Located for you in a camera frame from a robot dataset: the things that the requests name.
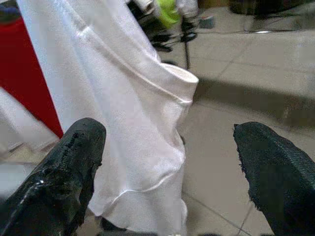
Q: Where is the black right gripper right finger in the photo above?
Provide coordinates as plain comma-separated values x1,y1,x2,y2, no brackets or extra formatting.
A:
233,122,315,236

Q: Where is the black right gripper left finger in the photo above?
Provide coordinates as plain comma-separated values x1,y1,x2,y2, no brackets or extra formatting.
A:
0,117,107,236

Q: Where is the white t-shirt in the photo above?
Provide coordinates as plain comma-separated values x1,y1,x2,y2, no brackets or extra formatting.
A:
0,0,199,236

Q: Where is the small grey blue object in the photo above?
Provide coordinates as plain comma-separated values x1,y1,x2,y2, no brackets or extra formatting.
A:
198,16,215,29

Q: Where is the white green blue shirt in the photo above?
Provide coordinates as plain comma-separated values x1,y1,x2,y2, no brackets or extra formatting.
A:
156,0,183,28

